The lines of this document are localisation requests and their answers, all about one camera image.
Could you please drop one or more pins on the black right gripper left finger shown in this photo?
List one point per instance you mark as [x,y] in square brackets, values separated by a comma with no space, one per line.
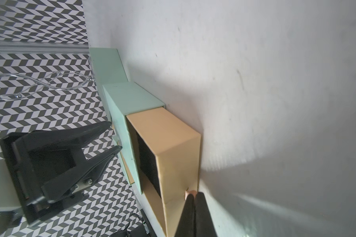
[186,226]

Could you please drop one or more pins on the mint box back middle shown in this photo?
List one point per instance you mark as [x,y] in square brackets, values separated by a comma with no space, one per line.
[107,67]

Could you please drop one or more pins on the mint drawer-style jewelry box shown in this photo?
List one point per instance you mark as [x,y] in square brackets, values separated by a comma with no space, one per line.
[161,151]

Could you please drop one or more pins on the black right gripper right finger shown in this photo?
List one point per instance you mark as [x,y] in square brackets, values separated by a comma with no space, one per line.
[203,221]

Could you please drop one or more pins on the aluminium left corner post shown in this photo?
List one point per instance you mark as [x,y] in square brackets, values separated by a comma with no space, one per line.
[43,48]

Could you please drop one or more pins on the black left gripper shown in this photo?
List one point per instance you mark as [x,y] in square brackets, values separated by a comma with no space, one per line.
[47,176]

